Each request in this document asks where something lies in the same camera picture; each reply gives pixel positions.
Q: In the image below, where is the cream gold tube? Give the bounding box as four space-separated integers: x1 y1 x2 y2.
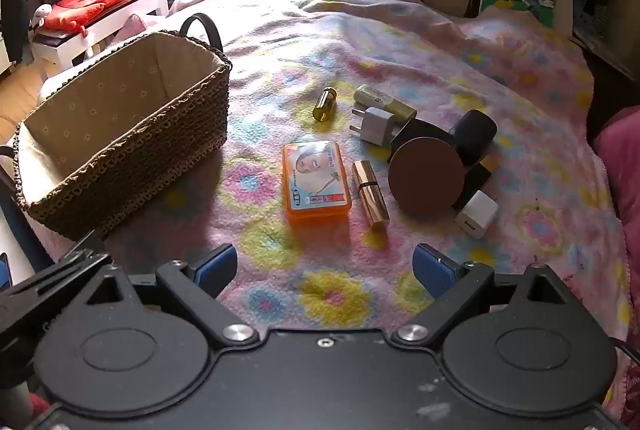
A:
353 84 418 123

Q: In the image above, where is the black gold-tipped lipstick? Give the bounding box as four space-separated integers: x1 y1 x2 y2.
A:
452 155 499 211

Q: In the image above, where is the black garment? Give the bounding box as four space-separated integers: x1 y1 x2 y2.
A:
0 0 38 65

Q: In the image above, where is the pink card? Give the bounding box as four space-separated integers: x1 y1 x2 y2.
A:
388 137 466 217

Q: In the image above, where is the orange plastic box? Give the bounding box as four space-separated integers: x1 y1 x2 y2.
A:
281 141 351 227

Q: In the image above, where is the black round jar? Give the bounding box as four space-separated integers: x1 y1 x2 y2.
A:
448 109 498 168

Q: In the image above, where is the black square case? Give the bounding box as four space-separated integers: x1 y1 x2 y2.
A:
386 117 458 163

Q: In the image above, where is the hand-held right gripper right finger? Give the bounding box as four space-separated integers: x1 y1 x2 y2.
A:
391 242 566 346

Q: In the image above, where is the white charger cube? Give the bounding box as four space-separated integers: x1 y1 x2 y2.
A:
454 190 500 241

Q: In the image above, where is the amber glass vial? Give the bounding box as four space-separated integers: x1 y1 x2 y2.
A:
312 86 337 123

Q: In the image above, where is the white bench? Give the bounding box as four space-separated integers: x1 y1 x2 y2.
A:
32 0 168 68

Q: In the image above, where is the red seat cushion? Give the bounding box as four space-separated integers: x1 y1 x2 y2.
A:
44 0 156 33

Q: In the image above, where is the floral fleece blanket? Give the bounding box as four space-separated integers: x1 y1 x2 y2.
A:
35 0 633 381

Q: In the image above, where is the brown woven basket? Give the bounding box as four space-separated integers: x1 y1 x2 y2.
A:
12 13 233 241

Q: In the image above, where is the white plug adapter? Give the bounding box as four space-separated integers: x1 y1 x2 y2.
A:
351 106 401 147

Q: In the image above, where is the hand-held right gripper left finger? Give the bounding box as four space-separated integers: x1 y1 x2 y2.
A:
82 244 261 347

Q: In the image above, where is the gold lipstick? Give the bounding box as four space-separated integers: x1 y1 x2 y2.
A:
351 160 391 231

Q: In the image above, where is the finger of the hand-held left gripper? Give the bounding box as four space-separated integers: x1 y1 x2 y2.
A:
0 231 112 343

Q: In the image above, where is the pink cloth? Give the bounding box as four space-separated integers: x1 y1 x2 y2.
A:
592 107 640 261

